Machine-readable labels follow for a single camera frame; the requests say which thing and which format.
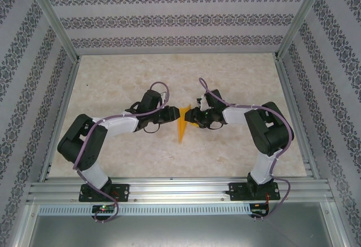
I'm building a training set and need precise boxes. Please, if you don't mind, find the orange paper sheet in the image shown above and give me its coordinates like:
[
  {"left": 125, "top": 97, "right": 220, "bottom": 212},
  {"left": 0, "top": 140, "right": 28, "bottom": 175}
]
[{"left": 176, "top": 104, "right": 195, "bottom": 144}]

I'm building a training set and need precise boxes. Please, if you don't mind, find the grey metal sheet panel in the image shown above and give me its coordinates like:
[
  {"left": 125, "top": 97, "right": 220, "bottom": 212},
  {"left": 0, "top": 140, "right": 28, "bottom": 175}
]
[{"left": 16, "top": 215, "right": 346, "bottom": 247}]

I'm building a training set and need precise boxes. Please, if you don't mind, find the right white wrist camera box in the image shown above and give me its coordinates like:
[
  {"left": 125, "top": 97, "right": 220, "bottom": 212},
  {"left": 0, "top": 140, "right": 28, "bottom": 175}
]
[{"left": 197, "top": 95, "right": 211, "bottom": 112}]

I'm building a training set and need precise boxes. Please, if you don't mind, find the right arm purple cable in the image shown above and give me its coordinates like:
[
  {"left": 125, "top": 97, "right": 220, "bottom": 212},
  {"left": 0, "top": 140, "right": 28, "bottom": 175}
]
[{"left": 199, "top": 77, "right": 292, "bottom": 222}]

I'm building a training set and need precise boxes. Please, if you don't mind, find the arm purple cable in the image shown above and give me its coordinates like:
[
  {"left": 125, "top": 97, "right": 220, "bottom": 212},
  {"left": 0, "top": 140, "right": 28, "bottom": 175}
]
[
  {"left": 73, "top": 82, "right": 170, "bottom": 224},
  {"left": 199, "top": 77, "right": 292, "bottom": 222}
]

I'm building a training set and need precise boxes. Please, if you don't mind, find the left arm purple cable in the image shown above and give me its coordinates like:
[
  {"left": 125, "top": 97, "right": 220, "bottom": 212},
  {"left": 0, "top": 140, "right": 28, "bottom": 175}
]
[{"left": 73, "top": 82, "right": 170, "bottom": 224}]

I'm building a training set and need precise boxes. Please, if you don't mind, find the aluminium mounting rail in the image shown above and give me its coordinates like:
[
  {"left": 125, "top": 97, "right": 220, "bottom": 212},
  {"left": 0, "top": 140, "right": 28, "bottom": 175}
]
[{"left": 27, "top": 177, "right": 335, "bottom": 204}]

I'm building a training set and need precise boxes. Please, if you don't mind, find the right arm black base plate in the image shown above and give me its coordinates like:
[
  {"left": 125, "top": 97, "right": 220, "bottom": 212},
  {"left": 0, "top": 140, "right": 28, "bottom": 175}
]
[{"left": 228, "top": 182, "right": 281, "bottom": 202}]

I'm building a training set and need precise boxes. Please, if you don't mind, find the aluminium side rail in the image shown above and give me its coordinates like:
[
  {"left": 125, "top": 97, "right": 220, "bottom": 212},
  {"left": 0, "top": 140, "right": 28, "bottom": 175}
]
[
  {"left": 275, "top": 58, "right": 321, "bottom": 179},
  {"left": 39, "top": 58, "right": 81, "bottom": 182}
]

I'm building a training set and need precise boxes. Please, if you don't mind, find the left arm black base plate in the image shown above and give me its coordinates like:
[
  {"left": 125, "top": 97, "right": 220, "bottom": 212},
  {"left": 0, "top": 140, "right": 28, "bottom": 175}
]
[{"left": 78, "top": 183, "right": 130, "bottom": 202}]

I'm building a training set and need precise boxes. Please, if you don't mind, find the slotted grey cable duct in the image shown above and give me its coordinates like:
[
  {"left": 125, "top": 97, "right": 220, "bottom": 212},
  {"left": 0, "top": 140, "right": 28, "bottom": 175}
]
[{"left": 38, "top": 204, "right": 253, "bottom": 217}]

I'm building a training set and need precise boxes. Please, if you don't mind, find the aluminium frame post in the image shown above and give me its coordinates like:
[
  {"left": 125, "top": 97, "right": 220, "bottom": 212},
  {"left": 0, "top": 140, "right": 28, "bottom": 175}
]
[
  {"left": 27, "top": 0, "right": 81, "bottom": 61},
  {"left": 275, "top": 0, "right": 331, "bottom": 61}
]

